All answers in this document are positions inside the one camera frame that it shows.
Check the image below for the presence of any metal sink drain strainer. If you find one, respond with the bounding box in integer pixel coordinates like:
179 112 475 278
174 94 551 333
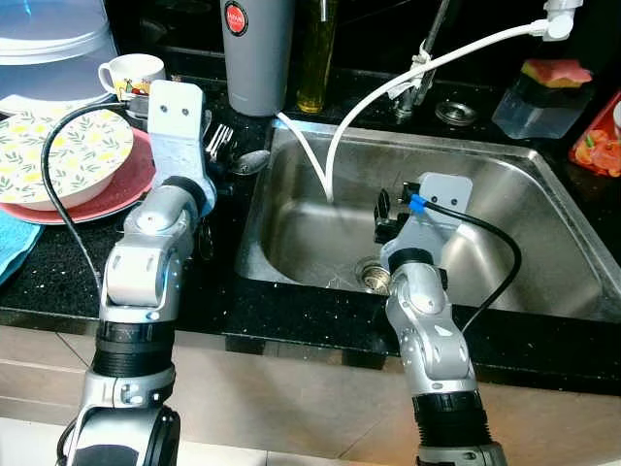
354 257 394 295

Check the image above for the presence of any round metal counter cap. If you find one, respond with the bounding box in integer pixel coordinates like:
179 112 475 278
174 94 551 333
435 99 478 129

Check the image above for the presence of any silver spoon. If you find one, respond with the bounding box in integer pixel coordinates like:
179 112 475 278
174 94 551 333
231 148 275 178

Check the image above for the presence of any stainless steel sink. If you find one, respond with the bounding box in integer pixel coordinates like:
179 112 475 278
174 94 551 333
233 118 621 321

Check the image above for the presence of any olive oil bottle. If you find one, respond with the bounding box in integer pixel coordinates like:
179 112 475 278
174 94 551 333
296 0 339 115

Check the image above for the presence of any clear plastic container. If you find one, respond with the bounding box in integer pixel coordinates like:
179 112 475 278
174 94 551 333
490 73 588 142

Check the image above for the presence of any chrome faucet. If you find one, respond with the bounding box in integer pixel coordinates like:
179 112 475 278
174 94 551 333
393 0 457 122

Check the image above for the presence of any grey thermos with red logo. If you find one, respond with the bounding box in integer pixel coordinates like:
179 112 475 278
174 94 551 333
221 0 295 117

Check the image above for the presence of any beige counter cabinet front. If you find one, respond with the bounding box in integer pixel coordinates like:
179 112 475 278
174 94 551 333
0 320 621 466

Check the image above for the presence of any pink yellow sponge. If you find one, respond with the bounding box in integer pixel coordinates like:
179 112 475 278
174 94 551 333
521 58 595 90

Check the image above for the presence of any red plate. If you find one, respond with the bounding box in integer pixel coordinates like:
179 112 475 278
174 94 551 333
0 126 156 226

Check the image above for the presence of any white printed mug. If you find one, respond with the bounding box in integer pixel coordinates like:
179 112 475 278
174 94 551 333
98 53 168 103

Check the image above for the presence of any white floral bowl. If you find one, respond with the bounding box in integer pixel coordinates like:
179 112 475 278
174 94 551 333
0 109 135 212

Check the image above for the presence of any blue cloth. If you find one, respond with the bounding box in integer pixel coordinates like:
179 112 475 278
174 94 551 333
0 212 45 287

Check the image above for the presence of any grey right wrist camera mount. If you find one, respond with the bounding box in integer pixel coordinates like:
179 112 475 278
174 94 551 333
393 173 474 258

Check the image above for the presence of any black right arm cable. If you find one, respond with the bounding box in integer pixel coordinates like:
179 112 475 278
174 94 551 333
419 197 523 336

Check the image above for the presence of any white hose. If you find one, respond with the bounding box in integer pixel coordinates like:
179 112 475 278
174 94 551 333
275 21 549 203

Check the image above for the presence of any white faucet hose adapter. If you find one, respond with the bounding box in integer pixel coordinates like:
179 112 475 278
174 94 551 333
529 0 583 42

